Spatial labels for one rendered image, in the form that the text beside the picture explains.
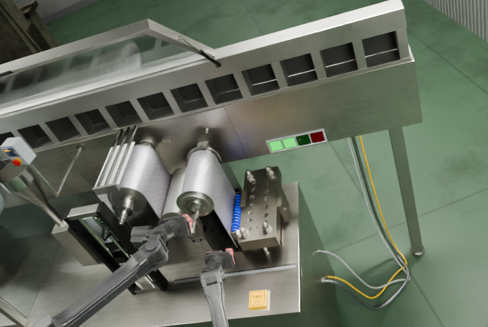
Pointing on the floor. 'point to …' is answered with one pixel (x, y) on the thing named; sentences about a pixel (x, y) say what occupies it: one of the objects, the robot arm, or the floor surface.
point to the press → (21, 23)
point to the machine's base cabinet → (310, 283)
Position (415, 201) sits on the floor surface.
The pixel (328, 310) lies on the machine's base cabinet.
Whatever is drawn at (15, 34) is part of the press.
